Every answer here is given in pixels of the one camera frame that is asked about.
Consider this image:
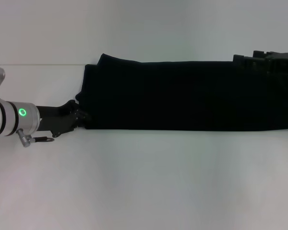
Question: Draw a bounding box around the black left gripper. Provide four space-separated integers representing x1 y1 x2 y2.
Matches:
36 100 91 138

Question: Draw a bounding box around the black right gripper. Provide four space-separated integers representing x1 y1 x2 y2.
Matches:
232 50 288 76

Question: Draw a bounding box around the left arm cable with connectors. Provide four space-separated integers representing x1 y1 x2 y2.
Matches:
16 128 55 148

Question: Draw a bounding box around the black t-shirt with FREE print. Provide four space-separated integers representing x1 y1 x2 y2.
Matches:
74 53 288 131

